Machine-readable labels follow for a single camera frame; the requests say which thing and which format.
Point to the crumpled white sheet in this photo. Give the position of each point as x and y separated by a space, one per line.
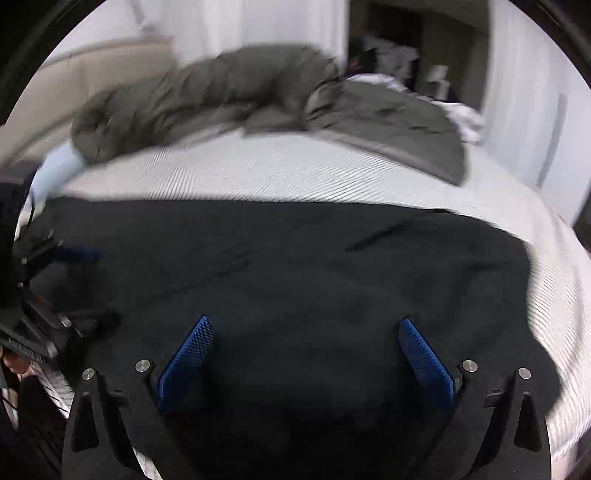
461 120

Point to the grey-green puffer jacket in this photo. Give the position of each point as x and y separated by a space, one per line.
207 92

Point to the black pants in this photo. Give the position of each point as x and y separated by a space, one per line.
300 286

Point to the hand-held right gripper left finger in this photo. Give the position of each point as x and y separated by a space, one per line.
184 364

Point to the white curtain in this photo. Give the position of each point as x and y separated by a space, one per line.
254 23

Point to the light blue cloth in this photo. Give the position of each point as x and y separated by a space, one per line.
57 170

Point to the grey clothes pile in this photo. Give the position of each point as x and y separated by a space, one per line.
383 55

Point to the white patterned bed mattress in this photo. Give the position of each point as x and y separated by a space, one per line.
277 175

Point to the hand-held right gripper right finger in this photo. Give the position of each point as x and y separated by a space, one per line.
427 364

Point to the brown curtain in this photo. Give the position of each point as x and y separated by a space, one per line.
457 46

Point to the beige headboard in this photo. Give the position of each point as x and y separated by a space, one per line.
55 87

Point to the white wardrobe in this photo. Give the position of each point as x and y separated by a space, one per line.
521 92

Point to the small white object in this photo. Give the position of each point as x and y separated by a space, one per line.
439 76

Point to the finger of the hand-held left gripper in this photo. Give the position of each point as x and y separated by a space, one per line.
69 256
87 321

